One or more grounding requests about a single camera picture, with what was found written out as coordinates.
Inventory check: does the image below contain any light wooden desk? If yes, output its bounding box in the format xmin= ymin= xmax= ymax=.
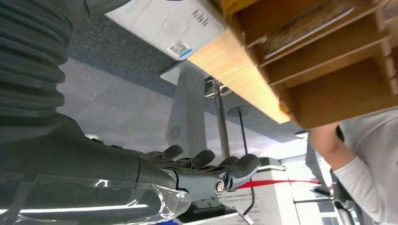
xmin=187 ymin=28 xmax=291 ymax=125

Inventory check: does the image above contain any person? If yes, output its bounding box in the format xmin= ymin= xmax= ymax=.
xmin=306 ymin=107 xmax=398 ymax=225

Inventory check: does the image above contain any wooden compartment box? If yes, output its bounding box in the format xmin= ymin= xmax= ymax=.
xmin=221 ymin=0 xmax=398 ymax=129

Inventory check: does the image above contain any white printed display board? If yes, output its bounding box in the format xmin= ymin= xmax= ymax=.
xmin=217 ymin=169 xmax=299 ymax=225

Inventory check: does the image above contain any black stanchion post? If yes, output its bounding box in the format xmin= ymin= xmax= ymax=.
xmin=227 ymin=105 xmax=256 ymax=216

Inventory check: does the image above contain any red barrier belt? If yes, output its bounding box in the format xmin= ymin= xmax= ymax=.
xmin=237 ymin=179 xmax=321 ymax=190

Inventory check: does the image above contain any chrome stanchion post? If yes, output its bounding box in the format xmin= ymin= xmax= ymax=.
xmin=203 ymin=77 xmax=232 ymax=159

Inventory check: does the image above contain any white card reader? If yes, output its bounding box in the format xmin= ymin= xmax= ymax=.
xmin=105 ymin=0 xmax=225 ymax=61

